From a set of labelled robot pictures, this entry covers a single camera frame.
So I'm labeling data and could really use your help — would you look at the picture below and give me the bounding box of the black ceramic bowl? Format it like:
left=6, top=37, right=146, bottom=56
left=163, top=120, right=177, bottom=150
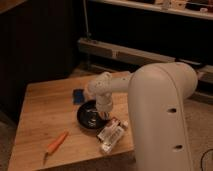
left=77, top=100, right=108, bottom=130

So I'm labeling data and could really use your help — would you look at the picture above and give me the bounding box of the black floor cable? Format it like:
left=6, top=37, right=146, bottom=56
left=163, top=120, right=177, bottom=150
left=200, top=148, right=213, bottom=171

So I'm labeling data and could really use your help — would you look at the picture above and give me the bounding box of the black case handle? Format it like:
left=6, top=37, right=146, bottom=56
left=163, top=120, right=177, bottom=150
left=175, top=58, right=206, bottom=69

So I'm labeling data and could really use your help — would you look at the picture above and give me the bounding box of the white tube package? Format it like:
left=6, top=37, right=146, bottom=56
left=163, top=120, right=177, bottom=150
left=97, top=118, right=129, bottom=154

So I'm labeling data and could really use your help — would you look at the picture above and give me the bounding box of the blue small block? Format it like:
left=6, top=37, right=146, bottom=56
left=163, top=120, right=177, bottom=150
left=73, top=89, right=85, bottom=104

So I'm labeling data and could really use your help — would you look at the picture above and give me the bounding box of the vertical metal pole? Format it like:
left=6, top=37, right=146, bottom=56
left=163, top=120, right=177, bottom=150
left=83, top=0, right=91, bottom=40

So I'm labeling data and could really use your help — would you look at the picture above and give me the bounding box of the long grey case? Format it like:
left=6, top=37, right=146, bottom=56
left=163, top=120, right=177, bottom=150
left=77, top=37, right=213, bottom=84

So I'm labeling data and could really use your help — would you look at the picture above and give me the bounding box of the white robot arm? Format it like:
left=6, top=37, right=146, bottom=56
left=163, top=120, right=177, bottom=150
left=88, top=62, right=198, bottom=171

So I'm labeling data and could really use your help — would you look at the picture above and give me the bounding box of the orange handled knife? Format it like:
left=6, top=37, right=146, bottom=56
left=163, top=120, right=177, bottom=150
left=43, top=132, right=69, bottom=163

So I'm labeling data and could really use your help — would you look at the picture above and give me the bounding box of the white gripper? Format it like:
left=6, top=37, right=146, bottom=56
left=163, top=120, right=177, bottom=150
left=96, top=93, right=113, bottom=119

